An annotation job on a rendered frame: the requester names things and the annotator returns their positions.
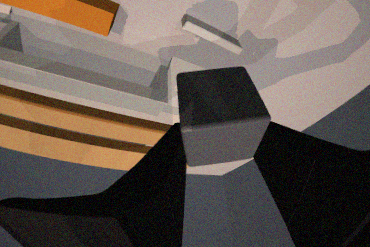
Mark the dark grey cube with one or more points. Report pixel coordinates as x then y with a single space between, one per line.
222 115

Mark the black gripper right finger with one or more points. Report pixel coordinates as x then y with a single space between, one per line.
321 189

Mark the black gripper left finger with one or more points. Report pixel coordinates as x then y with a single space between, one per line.
144 208

